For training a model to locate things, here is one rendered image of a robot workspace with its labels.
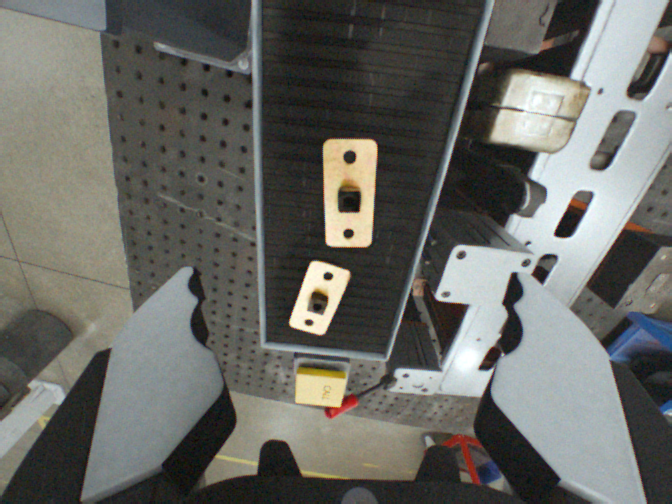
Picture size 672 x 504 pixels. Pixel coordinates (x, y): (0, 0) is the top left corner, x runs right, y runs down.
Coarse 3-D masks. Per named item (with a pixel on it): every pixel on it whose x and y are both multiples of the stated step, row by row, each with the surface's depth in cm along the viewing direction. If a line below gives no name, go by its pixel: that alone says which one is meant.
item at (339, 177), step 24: (336, 144) 19; (360, 144) 19; (336, 168) 19; (360, 168) 19; (336, 192) 20; (360, 192) 19; (336, 216) 21; (360, 216) 21; (336, 240) 22; (360, 240) 22
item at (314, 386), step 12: (300, 372) 32; (312, 372) 32; (324, 372) 32; (336, 372) 32; (300, 384) 32; (312, 384) 32; (324, 384) 32; (336, 384) 32; (300, 396) 33; (312, 396) 33; (324, 396) 33; (336, 396) 33
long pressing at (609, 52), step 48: (624, 0) 25; (576, 48) 28; (624, 48) 27; (624, 96) 30; (576, 144) 32; (624, 144) 32; (624, 192) 35; (528, 240) 39; (576, 240) 39; (576, 288) 43; (480, 336) 49; (480, 384) 56
